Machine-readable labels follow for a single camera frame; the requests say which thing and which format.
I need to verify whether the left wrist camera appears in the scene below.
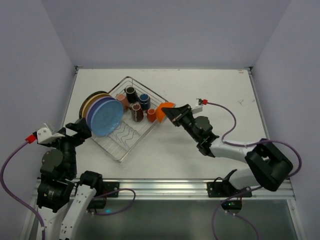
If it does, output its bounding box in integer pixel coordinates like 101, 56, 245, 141
36, 123, 65, 145

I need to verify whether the tan plate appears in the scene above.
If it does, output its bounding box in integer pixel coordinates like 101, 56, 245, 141
79, 91, 111, 118

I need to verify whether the purple plate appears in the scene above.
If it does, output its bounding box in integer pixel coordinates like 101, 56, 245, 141
86, 96, 115, 123

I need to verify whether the orange red mug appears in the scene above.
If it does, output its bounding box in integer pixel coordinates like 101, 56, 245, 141
146, 108, 157, 123

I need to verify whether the blue plate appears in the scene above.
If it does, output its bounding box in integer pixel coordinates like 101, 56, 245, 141
89, 99, 124, 137

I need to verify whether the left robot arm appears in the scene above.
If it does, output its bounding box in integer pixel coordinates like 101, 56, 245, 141
33, 118, 103, 240

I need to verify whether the metal wire dish rack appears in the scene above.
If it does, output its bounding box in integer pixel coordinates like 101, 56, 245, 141
91, 76, 167, 162

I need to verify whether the pink textured cup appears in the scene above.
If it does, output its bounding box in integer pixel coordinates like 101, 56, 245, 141
115, 93, 130, 112

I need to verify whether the dark green plate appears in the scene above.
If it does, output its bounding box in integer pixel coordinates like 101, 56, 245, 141
78, 90, 107, 119

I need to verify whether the brown striped mug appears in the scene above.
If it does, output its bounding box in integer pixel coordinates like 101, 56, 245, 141
130, 103, 144, 122

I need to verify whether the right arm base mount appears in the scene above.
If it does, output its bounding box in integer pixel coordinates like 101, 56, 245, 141
206, 177, 253, 214

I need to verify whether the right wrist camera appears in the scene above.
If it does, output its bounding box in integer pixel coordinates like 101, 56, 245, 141
191, 98, 203, 114

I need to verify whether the aluminium mounting rail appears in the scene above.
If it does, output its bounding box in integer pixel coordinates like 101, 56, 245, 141
103, 178, 295, 200

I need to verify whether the orange bowl white inside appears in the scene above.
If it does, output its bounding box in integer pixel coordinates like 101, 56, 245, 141
155, 101, 176, 124

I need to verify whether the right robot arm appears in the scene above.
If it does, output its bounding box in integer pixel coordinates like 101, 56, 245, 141
161, 104, 294, 197

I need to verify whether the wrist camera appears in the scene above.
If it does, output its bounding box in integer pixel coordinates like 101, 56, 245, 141
36, 123, 65, 145
191, 98, 203, 114

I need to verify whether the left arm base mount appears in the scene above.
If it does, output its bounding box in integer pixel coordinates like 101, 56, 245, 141
87, 181, 120, 213

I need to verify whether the blue mug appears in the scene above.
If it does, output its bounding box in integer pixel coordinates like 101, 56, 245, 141
138, 93, 151, 111

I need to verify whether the black mug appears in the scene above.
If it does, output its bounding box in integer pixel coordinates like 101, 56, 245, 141
125, 86, 138, 104

